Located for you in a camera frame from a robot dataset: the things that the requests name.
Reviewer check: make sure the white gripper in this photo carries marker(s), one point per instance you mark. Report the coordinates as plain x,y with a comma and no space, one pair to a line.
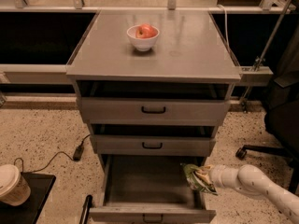
217,175

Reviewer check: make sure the green jalapeno chip bag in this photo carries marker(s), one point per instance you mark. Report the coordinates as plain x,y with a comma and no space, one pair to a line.
196,183

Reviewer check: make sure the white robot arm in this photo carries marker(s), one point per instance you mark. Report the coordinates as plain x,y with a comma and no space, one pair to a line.
249,181

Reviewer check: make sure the bottom grey drawer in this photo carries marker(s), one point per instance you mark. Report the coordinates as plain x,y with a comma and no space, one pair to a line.
149,190

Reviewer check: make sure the grey drawer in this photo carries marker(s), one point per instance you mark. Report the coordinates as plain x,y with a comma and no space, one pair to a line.
149,190
163,140
158,103

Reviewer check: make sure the grey drawer cabinet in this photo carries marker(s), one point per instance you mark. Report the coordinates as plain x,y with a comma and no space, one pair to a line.
188,50

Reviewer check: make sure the middle grey drawer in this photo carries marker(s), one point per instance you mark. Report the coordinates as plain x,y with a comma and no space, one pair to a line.
163,140

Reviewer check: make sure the top grey drawer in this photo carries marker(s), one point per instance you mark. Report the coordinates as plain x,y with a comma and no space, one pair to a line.
158,103

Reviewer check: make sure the black office chair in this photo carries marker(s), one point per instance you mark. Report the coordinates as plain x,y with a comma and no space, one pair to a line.
281,103

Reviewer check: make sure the white ceramic bowl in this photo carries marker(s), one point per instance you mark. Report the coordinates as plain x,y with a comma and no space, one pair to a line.
141,44

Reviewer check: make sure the red apple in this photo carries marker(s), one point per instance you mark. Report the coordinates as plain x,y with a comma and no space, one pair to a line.
145,31

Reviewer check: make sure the small black side table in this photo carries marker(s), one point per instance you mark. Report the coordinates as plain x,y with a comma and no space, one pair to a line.
28,212

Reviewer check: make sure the paper coffee cup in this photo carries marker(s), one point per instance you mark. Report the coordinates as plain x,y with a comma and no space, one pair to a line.
14,189

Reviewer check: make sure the black handle bar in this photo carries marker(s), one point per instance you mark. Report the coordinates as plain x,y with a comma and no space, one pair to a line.
85,209

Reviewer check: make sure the black power adapter with cable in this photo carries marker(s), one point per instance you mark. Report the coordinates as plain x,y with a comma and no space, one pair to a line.
76,156

